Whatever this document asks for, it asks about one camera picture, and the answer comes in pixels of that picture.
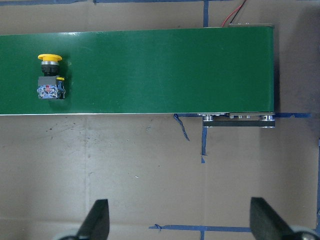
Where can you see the green conveyor belt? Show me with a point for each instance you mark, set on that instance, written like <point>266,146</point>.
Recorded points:
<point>207,72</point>

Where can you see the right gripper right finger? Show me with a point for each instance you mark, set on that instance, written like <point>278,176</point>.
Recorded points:
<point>265,223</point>

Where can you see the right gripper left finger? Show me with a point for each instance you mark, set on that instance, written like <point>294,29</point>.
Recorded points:
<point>96,225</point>

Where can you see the yellow push button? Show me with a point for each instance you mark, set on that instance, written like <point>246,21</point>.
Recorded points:
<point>51,84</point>

